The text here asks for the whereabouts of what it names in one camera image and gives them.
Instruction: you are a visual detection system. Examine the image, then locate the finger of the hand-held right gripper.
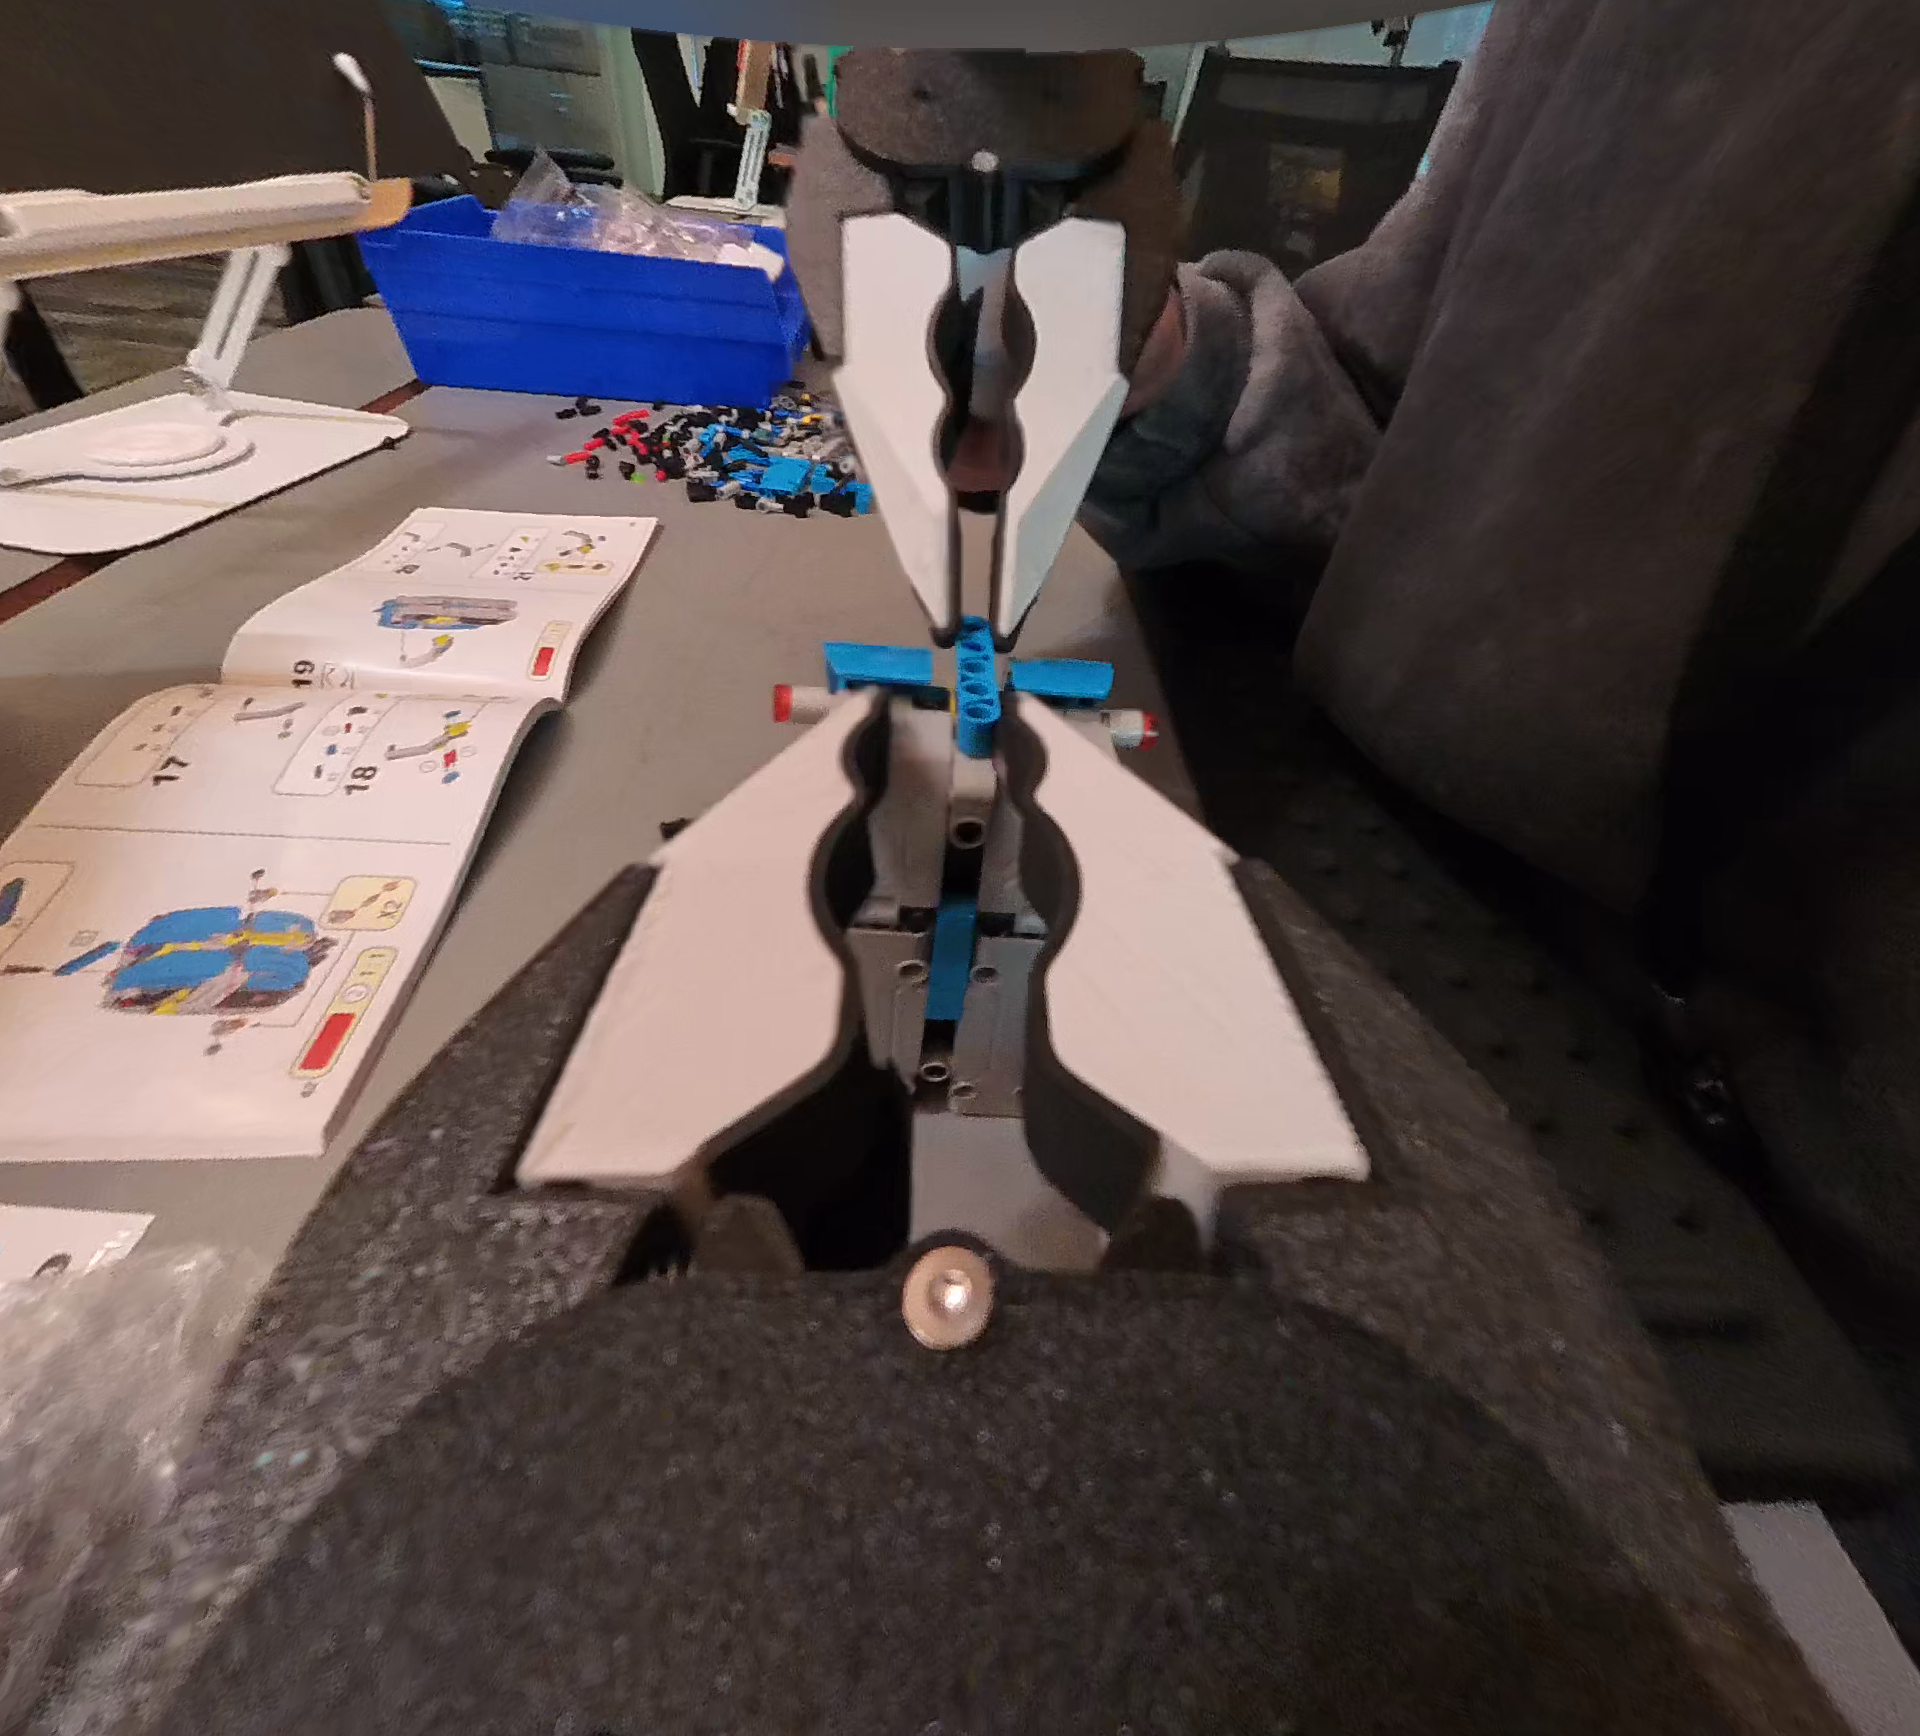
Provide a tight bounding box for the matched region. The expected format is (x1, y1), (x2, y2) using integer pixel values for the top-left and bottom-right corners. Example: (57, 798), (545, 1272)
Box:
(836, 212), (971, 646)
(990, 219), (1135, 650)

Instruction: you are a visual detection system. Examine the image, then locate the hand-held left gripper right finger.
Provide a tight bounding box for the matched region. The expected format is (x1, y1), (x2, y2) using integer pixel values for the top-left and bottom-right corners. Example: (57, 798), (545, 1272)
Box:
(1013, 692), (1372, 1237)

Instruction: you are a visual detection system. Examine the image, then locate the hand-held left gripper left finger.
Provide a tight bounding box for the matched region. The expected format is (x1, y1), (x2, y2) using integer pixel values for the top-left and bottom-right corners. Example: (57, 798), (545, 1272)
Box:
(516, 687), (895, 1196)

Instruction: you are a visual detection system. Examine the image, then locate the blue brick toy car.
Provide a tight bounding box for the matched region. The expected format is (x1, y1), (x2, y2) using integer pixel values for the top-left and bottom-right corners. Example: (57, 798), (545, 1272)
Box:
(772, 639), (1163, 1118)

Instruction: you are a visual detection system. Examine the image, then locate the blue brick beam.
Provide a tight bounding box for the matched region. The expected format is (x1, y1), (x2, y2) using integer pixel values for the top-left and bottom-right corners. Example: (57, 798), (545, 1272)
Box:
(951, 617), (1002, 765)

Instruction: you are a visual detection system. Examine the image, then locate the person's right forearm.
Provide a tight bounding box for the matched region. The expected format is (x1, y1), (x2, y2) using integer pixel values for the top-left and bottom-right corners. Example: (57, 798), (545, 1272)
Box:
(1080, 250), (1404, 572)

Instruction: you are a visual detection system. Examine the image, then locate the grey desk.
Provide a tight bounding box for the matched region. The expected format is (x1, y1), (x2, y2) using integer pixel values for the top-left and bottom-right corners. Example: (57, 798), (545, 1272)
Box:
(0, 303), (1308, 1736)

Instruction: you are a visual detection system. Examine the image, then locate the person's right hand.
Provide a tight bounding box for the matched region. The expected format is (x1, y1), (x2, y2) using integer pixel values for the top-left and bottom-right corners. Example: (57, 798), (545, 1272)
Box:
(1122, 298), (1191, 422)

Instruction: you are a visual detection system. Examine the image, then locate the pile of small brick parts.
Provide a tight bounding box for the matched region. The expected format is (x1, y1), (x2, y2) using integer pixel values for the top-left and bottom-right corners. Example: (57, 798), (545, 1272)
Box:
(547, 391), (877, 523)

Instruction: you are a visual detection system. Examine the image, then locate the wooden board white stand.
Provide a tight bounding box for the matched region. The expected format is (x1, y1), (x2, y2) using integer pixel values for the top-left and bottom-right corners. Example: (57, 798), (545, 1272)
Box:
(726, 41), (787, 212)

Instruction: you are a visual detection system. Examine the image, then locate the dark dotted cloth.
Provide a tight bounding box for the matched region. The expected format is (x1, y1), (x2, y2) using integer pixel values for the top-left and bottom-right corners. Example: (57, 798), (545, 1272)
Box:
(1132, 559), (1892, 1485)

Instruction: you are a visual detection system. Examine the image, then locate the blue storage bin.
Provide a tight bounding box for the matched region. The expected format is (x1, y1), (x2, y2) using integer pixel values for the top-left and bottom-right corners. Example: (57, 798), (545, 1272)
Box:
(357, 195), (814, 406)

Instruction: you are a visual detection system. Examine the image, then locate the crumpled clear plastic bag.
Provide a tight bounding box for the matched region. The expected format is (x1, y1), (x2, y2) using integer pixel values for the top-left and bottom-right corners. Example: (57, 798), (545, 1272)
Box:
(0, 1245), (260, 1736)
(492, 152), (793, 286)

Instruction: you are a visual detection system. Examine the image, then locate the open instruction booklet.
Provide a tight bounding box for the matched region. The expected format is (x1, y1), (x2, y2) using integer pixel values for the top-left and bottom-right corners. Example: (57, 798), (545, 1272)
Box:
(0, 507), (661, 1167)

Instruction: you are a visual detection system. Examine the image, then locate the blue printed leaflet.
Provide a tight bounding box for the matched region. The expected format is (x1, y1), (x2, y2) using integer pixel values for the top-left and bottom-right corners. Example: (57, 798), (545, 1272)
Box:
(0, 1202), (159, 1292)

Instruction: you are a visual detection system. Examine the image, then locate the white adjustable stand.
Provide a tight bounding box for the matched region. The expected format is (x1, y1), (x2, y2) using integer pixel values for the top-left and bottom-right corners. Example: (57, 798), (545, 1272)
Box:
(0, 53), (414, 559)

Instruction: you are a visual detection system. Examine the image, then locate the black divider panel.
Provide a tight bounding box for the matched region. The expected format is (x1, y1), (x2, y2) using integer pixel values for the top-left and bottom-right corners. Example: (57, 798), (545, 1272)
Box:
(0, 0), (470, 212)

